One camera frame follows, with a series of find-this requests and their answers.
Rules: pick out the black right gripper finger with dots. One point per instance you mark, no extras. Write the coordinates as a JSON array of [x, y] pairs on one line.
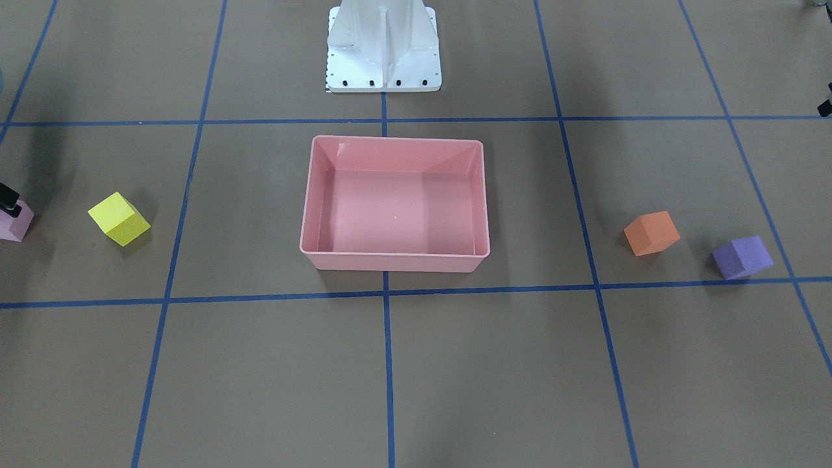
[[9, 199]]

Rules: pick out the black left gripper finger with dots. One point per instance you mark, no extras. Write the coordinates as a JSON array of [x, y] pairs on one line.
[[825, 108]]

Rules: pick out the pink foam block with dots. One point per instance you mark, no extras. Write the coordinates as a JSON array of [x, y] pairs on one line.
[[15, 228]]

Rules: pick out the yellow foam block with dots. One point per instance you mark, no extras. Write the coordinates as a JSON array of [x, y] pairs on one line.
[[119, 219]]

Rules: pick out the purple foam block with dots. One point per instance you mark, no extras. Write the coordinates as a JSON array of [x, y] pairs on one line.
[[742, 257]]

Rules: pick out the orange foam block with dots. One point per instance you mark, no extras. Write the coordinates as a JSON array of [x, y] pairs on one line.
[[651, 233]]

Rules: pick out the pink plastic bin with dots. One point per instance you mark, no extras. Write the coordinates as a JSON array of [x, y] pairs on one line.
[[400, 204]]

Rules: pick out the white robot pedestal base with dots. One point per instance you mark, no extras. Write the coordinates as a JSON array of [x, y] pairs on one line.
[[383, 46]]

